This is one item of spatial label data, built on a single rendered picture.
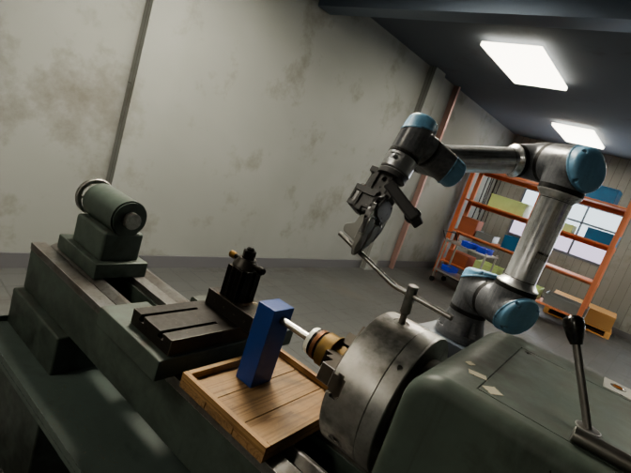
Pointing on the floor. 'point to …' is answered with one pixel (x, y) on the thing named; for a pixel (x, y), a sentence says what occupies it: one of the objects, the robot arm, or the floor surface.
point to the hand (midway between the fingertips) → (358, 251)
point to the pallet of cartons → (595, 316)
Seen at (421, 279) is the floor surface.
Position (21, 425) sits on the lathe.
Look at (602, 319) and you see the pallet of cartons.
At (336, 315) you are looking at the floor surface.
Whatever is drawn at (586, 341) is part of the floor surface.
